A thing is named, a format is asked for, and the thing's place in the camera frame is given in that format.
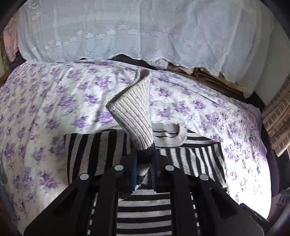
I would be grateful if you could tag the brown blanket under cover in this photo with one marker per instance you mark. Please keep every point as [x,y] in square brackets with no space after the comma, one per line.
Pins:
[218,83]

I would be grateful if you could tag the black white striped sweater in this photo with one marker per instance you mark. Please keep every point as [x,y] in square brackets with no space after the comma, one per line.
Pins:
[142,211]

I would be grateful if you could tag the pink floral pillow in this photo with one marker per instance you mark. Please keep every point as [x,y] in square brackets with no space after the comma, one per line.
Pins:
[10,37]

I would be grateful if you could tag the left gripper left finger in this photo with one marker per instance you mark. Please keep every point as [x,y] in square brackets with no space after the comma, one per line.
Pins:
[88,206]

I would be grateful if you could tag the purple floral bed sheet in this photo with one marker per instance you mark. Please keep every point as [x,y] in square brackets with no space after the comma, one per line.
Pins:
[41,102]

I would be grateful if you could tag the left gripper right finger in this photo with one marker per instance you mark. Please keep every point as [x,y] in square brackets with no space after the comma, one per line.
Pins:
[199,206]

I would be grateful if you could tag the white lace cover cloth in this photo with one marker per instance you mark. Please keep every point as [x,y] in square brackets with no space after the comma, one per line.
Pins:
[224,37]

